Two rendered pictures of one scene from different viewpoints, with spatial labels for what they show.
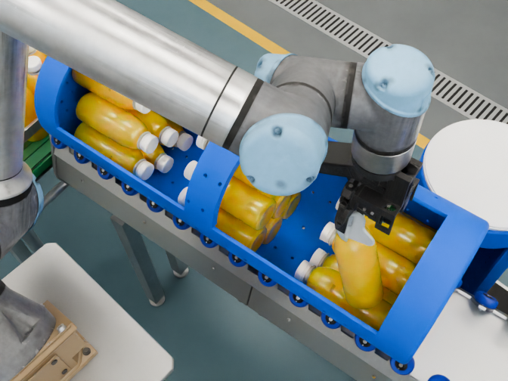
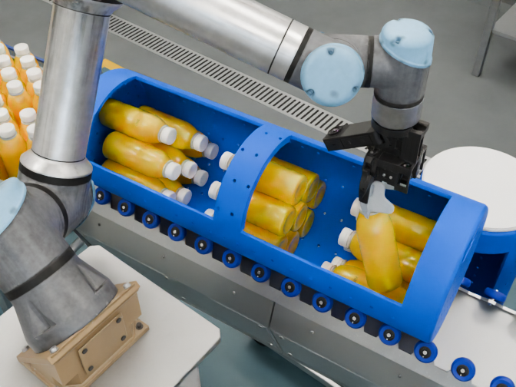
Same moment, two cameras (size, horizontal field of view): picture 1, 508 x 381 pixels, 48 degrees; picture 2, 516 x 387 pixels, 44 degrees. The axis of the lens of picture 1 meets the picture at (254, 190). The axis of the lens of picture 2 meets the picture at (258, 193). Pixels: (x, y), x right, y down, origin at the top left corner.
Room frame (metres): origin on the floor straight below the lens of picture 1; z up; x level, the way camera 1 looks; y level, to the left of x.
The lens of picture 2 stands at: (-0.34, 0.13, 2.05)
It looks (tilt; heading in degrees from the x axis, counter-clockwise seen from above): 44 degrees down; 354
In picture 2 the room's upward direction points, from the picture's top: straight up
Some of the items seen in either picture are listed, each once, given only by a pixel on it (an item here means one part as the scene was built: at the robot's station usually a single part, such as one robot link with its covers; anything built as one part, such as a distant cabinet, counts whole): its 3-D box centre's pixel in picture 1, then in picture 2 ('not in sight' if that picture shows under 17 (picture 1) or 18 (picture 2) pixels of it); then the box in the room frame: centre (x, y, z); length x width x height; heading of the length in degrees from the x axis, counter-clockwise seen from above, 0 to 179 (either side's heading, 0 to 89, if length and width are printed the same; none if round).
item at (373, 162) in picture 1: (384, 141); (397, 105); (0.43, -0.16, 1.46); 0.08 x 0.08 x 0.05
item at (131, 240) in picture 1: (141, 263); not in sight; (0.82, 0.38, 0.31); 0.06 x 0.06 x 0.63; 52
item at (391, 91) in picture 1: (390, 99); (401, 62); (0.43, -0.16, 1.54); 0.09 x 0.08 x 0.11; 76
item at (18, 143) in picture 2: not in sight; (17, 159); (0.93, 0.61, 0.98); 0.07 x 0.07 x 0.17
